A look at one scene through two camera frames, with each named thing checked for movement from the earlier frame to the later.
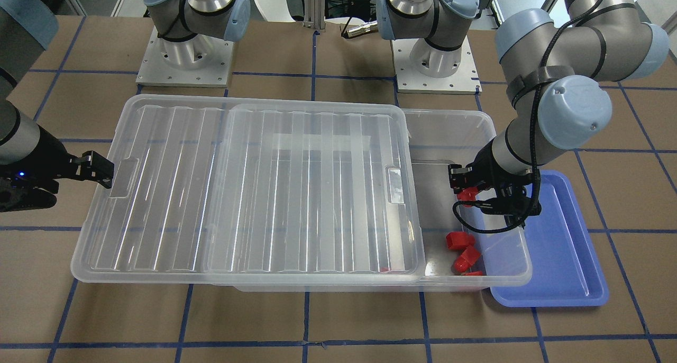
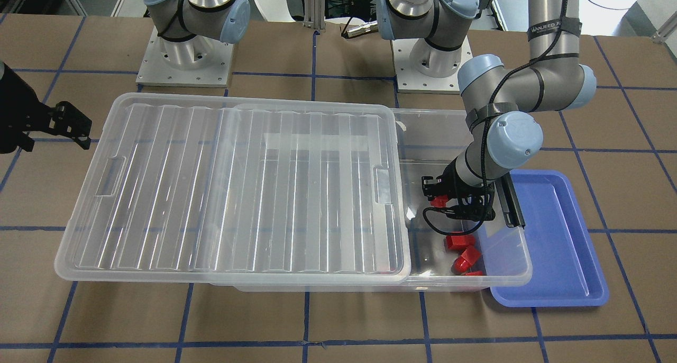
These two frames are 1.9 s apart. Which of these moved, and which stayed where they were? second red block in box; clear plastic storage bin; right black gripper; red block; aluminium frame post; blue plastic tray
Moved: red block; right black gripper
Stayed: clear plastic storage bin; second red block in box; aluminium frame post; blue plastic tray
